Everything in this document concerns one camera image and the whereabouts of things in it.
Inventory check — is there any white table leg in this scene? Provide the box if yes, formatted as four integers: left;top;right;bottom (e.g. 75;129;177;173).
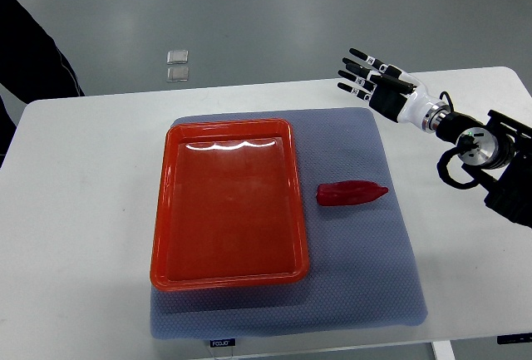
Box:
431;340;456;360

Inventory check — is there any upper floor plate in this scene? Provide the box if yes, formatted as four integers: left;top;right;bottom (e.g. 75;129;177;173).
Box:
166;49;189;65

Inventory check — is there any blue-grey textured mat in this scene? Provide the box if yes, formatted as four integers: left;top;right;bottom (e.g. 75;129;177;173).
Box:
150;107;427;340

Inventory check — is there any black table label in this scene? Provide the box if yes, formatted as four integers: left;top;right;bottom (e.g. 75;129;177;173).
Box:
209;338;236;348

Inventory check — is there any red pepper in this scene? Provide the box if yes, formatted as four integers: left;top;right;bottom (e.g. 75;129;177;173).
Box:
316;180;389;206

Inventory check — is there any lower floor plate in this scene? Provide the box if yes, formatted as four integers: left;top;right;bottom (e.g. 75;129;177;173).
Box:
166;66;190;82

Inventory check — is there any person in black clothing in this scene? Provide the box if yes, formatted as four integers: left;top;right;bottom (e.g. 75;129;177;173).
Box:
0;0;86;168

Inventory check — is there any red plastic tray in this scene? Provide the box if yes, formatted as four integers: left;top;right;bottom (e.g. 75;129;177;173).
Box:
150;118;309;293

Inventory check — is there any floor plate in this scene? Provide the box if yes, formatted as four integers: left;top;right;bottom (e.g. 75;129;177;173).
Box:
166;49;189;65
166;66;190;82

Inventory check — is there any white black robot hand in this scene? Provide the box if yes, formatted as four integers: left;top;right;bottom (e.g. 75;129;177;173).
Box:
337;47;446;132

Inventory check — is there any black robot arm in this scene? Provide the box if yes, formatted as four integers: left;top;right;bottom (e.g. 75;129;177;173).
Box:
338;48;531;226

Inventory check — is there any black table control panel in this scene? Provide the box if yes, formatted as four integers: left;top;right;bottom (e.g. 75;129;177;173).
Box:
496;333;532;345

